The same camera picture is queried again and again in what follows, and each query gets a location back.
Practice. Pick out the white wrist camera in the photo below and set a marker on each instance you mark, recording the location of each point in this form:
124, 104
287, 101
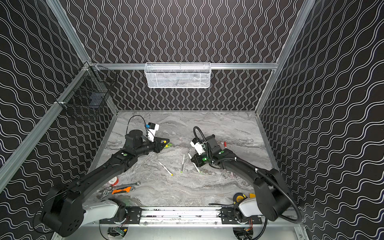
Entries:
200, 148
151, 130

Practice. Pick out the yellow black tape measure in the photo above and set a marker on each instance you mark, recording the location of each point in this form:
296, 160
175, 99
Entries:
238, 198

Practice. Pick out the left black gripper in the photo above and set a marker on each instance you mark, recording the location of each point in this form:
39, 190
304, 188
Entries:
157, 144

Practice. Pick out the black wire mesh basket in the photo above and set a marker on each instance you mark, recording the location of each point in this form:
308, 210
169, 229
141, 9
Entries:
91, 95

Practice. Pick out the white wire mesh basket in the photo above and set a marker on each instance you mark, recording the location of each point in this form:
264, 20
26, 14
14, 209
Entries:
176, 75

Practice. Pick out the orange handled pliers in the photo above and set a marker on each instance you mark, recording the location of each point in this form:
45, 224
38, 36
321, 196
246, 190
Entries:
106, 193

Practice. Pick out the white pen yellow end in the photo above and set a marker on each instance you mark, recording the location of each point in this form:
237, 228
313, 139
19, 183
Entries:
168, 171

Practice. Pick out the silver wrench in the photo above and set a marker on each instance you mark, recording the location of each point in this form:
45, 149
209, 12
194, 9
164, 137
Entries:
120, 187

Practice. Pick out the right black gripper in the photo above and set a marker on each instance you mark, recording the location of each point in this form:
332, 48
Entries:
199, 157

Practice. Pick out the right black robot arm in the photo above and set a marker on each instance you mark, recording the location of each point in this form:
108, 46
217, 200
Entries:
272, 197

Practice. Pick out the red white tape roll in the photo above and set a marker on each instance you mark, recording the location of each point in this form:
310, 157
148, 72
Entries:
114, 181

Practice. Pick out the white pen light green end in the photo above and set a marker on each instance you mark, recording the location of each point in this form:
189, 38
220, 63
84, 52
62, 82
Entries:
183, 162

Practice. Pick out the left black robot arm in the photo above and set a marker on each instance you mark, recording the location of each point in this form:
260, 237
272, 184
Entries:
63, 211

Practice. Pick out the white pen magenta end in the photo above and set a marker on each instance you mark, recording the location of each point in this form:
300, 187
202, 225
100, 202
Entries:
191, 158

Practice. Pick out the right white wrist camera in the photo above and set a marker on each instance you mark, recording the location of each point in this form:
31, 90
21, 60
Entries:
200, 148

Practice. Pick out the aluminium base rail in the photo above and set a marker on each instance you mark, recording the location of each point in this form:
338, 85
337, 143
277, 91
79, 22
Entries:
110, 213

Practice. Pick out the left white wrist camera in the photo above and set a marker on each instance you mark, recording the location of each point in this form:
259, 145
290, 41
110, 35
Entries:
151, 130

